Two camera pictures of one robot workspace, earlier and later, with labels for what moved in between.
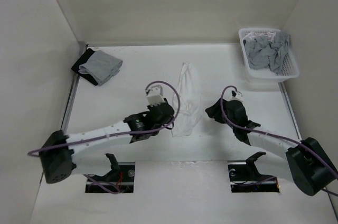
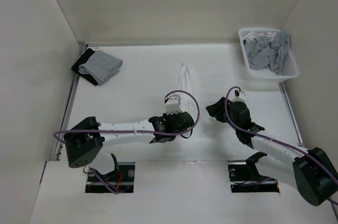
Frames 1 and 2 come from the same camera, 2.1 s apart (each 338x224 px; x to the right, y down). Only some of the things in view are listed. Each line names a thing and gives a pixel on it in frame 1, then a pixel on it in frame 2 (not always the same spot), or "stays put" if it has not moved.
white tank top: [189, 101] stays put
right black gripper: [213, 112] stays put
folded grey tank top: [102, 65] stays put
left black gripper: [151, 108] -> [166, 117]
